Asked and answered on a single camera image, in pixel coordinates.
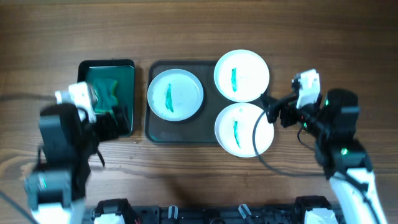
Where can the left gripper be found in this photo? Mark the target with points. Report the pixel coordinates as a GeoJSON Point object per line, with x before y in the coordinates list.
{"type": "Point", "coordinates": [109, 125]}

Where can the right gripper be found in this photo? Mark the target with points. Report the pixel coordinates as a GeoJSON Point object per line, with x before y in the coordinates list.
{"type": "Point", "coordinates": [285, 113]}

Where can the green yellow sponge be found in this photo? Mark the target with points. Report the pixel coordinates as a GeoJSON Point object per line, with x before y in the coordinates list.
{"type": "Point", "coordinates": [105, 92]}

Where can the white plate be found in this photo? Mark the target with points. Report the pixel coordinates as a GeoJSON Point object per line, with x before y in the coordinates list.
{"type": "Point", "coordinates": [175, 95]}
{"type": "Point", "coordinates": [243, 130]}
{"type": "Point", "coordinates": [241, 75]}

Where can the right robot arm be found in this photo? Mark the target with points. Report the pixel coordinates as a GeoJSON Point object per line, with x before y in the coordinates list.
{"type": "Point", "coordinates": [345, 162]}

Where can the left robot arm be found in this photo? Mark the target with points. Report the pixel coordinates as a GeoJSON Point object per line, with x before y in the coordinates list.
{"type": "Point", "coordinates": [56, 188]}

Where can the dark green water tray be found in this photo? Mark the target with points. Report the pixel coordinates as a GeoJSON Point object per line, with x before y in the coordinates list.
{"type": "Point", "coordinates": [122, 70]}

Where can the dark brown serving tray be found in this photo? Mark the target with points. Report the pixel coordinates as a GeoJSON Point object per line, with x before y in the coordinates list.
{"type": "Point", "coordinates": [197, 129]}

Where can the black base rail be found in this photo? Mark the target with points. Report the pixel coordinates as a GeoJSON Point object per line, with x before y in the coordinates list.
{"type": "Point", "coordinates": [308, 209]}

